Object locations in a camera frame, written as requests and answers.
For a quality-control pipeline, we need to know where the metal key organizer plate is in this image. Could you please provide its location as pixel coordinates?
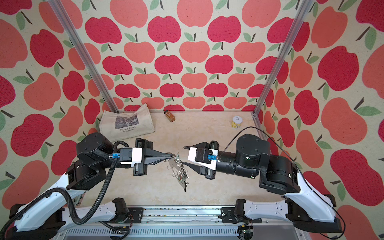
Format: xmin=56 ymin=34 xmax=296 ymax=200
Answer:
xmin=166 ymin=153 xmax=189 ymax=192

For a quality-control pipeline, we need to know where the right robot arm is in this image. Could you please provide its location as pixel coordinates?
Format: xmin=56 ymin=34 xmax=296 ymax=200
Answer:
xmin=185 ymin=134 xmax=343 ymax=234

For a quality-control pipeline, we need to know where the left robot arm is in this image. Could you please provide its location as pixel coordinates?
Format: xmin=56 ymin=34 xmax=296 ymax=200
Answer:
xmin=1 ymin=133 xmax=176 ymax=240

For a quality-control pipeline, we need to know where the small amber bottle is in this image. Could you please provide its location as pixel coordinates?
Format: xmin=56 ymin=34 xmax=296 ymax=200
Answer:
xmin=164 ymin=110 xmax=176 ymax=123

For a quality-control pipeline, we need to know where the beige printed tote bag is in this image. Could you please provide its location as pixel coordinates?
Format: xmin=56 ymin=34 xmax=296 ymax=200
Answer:
xmin=99 ymin=104 xmax=155 ymax=143

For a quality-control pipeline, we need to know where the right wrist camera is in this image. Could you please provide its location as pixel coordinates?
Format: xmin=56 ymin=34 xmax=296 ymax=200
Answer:
xmin=188 ymin=147 xmax=219 ymax=171

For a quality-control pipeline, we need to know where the front aluminium rail base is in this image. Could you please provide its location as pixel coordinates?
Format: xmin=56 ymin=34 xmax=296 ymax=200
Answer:
xmin=55 ymin=206 xmax=311 ymax=240

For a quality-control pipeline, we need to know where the left aluminium frame post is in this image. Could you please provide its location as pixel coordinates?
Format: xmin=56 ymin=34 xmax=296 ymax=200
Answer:
xmin=48 ymin=0 xmax=120 ymax=113

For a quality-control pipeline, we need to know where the aluminium frame post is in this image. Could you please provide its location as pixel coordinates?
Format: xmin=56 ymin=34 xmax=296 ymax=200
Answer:
xmin=253 ymin=0 xmax=314 ymax=116
xmin=48 ymin=0 xmax=120 ymax=113

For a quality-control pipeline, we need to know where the right aluminium frame post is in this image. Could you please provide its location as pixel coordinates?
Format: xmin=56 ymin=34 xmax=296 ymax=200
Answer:
xmin=253 ymin=0 xmax=314 ymax=116

